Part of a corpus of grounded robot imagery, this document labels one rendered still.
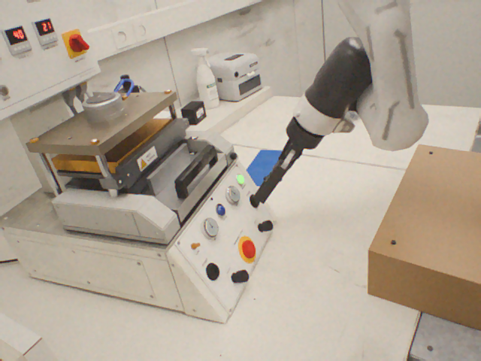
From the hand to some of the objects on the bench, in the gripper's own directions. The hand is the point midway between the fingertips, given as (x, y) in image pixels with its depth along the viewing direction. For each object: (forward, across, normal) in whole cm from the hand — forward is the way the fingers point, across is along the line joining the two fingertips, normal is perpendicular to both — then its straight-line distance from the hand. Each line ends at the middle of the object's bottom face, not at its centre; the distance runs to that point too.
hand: (265, 189), depth 90 cm
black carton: (+35, -58, -36) cm, 76 cm away
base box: (+25, +10, -15) cm, 31 cm away
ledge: (+40, -59, -36) cm, 80 cm away
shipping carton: (+31, +50, -23) cm, 63 cm away
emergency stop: (+8, +12, +5) cm, 16 cm away
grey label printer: (+33, -89, -33) cm, 100 cm away
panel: (+9, +12, +7) cm, 16 cm away
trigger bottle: (+35, -74, -36) cm, 89 cm away
